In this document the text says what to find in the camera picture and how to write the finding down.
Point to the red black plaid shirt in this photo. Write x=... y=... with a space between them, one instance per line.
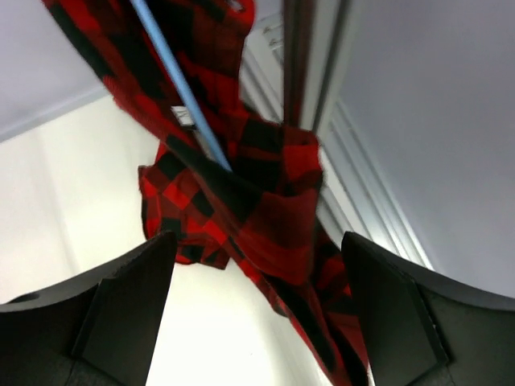
x=260 y=213

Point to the aluminium frame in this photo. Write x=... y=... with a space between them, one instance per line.
x=294 y=67

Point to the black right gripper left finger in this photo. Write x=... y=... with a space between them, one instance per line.
x=116 y=342

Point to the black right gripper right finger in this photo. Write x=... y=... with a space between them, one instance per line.
x=401 y=340

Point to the light blue hanger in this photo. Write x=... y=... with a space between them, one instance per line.
x=175 y=73

